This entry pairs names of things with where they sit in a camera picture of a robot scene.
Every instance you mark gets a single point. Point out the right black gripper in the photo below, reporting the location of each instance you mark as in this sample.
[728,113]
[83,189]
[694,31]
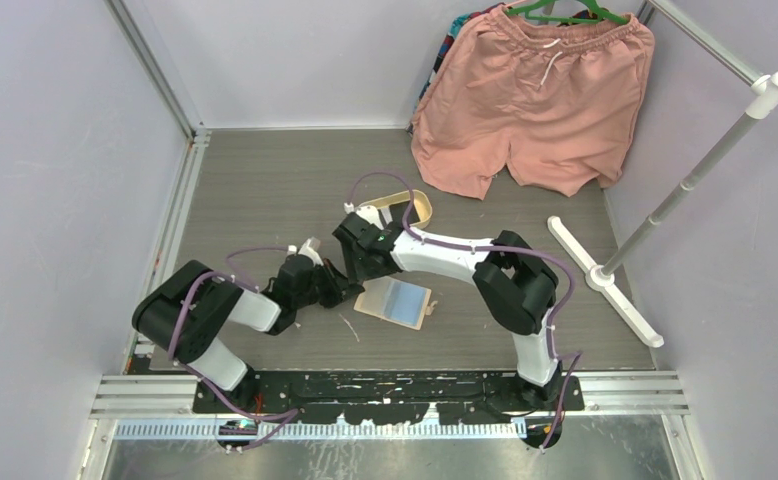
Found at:
[357,271]

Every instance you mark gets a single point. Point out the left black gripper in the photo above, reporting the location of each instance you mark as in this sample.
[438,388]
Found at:
[341,288]

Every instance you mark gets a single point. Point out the beige leather card holder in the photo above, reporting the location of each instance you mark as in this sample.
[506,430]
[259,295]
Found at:
[395,301]

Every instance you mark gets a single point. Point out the beige oval plastic tray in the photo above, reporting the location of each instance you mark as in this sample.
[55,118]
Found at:
[392,207]

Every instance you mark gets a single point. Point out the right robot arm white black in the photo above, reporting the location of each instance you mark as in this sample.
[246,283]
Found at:
[516,285]

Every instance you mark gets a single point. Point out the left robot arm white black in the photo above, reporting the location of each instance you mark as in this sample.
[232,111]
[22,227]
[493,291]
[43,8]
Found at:
[186,313]

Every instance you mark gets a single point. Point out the pink shorts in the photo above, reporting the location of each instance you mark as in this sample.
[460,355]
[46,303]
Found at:
[555,106]

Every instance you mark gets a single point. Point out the colourful patterned garment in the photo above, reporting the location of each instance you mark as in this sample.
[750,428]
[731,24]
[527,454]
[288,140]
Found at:
[450,37]

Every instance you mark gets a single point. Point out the green clothes hanger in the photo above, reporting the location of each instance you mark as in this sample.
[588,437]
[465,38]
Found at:
[564,13]

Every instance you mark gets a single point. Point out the white clothes rack stand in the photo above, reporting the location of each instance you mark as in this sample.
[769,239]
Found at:
[601,277]

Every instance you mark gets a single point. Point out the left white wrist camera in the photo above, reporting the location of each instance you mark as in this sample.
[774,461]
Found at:
[309,249]

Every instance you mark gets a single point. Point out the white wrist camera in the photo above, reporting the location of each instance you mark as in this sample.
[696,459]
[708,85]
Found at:
[369,213]
[309,249]

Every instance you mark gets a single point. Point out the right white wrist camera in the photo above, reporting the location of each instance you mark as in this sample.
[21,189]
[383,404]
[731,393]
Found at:
[369,213]

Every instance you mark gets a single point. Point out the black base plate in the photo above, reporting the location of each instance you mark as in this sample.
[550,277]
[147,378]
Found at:
[404,397]

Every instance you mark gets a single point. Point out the aluminium frame rail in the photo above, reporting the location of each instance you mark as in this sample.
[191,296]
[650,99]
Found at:
[140,30]

